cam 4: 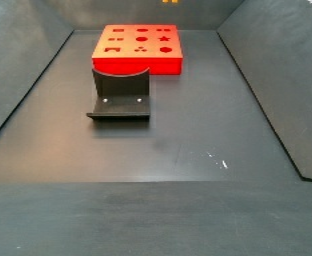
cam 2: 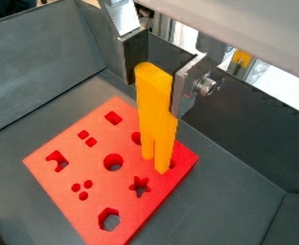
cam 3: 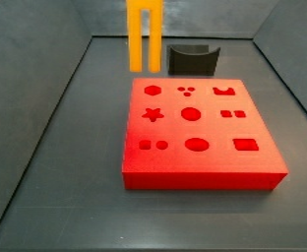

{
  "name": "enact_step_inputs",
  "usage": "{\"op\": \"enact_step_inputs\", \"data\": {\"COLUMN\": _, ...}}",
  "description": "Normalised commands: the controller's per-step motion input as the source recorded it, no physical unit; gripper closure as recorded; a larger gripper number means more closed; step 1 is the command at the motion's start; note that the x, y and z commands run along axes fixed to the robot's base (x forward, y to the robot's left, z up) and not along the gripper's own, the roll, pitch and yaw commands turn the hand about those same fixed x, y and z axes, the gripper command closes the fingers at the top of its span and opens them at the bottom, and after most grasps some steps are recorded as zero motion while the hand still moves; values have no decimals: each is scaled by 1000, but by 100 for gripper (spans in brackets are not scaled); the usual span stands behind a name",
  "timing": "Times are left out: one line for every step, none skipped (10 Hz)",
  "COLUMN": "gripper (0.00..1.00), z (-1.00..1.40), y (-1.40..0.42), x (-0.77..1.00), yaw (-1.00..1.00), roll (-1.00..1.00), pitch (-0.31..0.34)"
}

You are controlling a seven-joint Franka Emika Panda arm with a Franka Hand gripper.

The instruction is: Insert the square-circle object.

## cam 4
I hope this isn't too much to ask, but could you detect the yellow object at top edge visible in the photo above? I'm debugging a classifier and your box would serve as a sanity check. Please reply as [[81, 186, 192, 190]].
[[161, 0, 178, 3]]

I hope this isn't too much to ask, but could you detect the red shape-sorter box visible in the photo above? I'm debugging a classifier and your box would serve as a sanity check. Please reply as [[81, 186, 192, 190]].
[[91, 24, 182, 75]]

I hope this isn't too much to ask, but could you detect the black curved holder bracket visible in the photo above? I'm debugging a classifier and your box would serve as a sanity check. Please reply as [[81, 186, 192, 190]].
[[86, 69, 150, 120]]

